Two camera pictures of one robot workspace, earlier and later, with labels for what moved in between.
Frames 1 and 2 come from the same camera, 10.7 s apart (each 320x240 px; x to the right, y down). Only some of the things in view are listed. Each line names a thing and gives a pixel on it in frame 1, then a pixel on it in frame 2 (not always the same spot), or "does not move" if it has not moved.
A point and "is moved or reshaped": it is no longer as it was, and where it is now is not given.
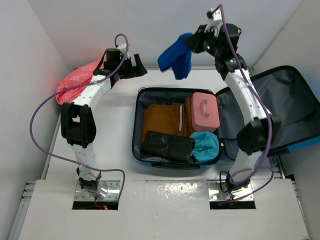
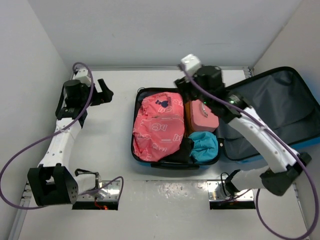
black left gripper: x=132 y=71 to x=100 y=97
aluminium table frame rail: x=22 y=210 does not move
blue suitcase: x=183 y=128 does not move
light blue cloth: x=206 y=146 does not move
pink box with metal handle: x=205 y=112 does not move
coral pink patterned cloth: x=81 y=75 is moved or reshaped
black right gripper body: x=210 y=42 to x=195 y=93
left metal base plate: x=113 y=192 does not move
